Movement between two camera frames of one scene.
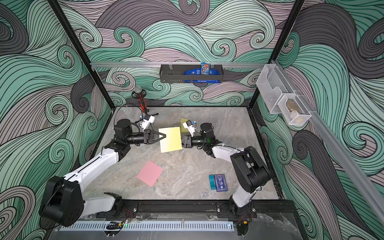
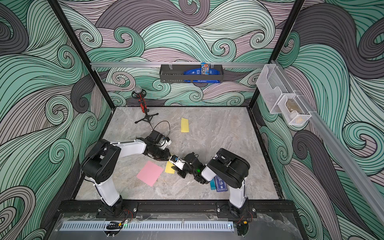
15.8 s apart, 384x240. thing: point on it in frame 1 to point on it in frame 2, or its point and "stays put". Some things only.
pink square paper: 150,173 stays put
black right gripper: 189,142 to 183,172
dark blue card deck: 220,183 stays put
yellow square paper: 172,141 to 168,168
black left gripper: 148,137 to 164,158
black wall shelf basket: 175,73 stays put
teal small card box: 212,182 stays put
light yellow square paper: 182,128 stays put
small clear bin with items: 293,110 stays put
